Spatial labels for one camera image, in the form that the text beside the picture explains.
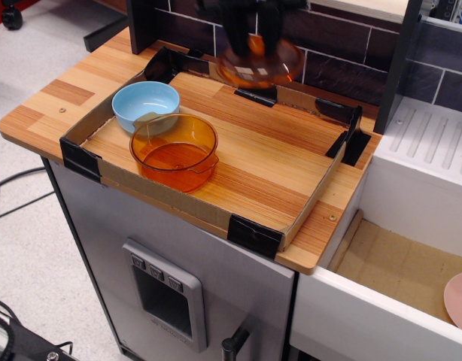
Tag grey toy dishwasher cabinet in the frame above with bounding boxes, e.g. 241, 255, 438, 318
45, 161, 295, 360

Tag black upright post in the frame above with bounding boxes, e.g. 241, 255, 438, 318
373, 0, 423, 135
126, 0, 169, 54

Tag black equipment with cables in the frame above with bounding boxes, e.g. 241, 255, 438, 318
0, 301, 76, 361

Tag black metal base bar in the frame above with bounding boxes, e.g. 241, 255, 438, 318
84, 17, 129, 53

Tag orange transparent pot lid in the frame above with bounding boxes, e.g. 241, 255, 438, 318
216, 35, 304, 89

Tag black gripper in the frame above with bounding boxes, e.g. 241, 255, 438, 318
195, 0, 306, 56

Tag black caster wheel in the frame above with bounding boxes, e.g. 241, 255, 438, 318
1, 0, 23, 30

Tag orange transparent pot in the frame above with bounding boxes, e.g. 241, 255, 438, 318
129, 113, 219, 193

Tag black floor cable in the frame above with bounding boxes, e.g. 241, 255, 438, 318
0, 167, 56, 221

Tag black upright post left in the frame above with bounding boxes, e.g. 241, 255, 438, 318
126, 0, 169, 54

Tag cardboard fence with black tape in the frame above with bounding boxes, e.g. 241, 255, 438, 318
60, 47, 377, 262

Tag pink plate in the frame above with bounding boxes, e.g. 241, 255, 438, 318
443, 272, 462, 329

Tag black cabinet door handle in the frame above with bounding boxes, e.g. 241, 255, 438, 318
221, 327, 250, 361

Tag white toy sink unit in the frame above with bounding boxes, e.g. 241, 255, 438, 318
290, 99, 462, 360

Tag black upright post right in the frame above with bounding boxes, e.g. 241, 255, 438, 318
373, 0, 423, 135

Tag light blue bowl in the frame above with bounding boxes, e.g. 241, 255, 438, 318
111, 80, 181, 133

